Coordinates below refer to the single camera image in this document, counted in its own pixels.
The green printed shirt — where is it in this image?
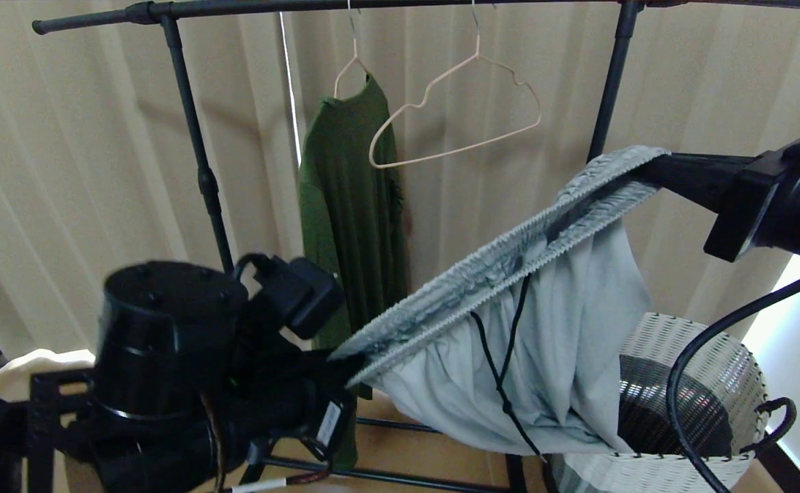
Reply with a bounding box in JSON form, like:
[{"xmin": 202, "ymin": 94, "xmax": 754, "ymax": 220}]
[{"xmin": 297, "ymin": 74, "xmax": 411, "ymax": 473}]

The black cable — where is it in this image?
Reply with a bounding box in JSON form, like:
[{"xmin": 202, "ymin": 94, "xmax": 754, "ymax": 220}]
[{"xmin": 667, "ymin": 264, "xmax": 800, "ymax": 493}]

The black clothes rack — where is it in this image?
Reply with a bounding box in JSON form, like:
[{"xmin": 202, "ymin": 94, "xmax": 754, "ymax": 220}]
[{"xmin": 31, "ymin": 0, "xmax": 800, "ymax": 493}]

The beige curtain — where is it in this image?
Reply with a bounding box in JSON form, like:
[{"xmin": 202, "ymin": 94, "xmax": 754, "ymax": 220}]
[{"xmin": 0, "ymin": 0, "xmax": 800, "ymax": 364}]

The white laundry basket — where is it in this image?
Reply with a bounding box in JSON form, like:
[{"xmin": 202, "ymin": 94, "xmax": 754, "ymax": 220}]
[{"xmin": 547, "ymin": 312, "xmax": 799, "ymax": 493}]

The pale grey garment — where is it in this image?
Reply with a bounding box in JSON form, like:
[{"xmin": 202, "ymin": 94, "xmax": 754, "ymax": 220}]
[{"xmin": 328, "ymin": 144, "xmax": 671, "ymax": 458}]

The pink clothes hanger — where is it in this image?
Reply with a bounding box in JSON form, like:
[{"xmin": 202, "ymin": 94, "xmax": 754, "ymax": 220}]
[
  {"xmin": 369, "ymin": 0, "xmax": 543, "ymax": 170},
  {"xmin": 333, "ymin": 0, "xmax": 374, "ymax": 100}
]

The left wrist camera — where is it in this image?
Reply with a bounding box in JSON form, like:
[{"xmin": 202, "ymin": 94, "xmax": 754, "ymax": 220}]
[{"xmin": 234, "ymin": 252, "xmax": 346, "ymax": 357}]

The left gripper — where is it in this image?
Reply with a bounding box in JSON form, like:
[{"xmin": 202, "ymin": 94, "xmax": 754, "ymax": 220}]
[{"xmin": 215, "ymin": 389, "xmax": 359, "ymax": 475}]

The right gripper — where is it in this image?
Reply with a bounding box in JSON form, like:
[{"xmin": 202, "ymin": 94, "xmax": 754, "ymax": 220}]
[{"xmin": 704, "ymin": 129, "xmax": 800, "ymax": 264}]

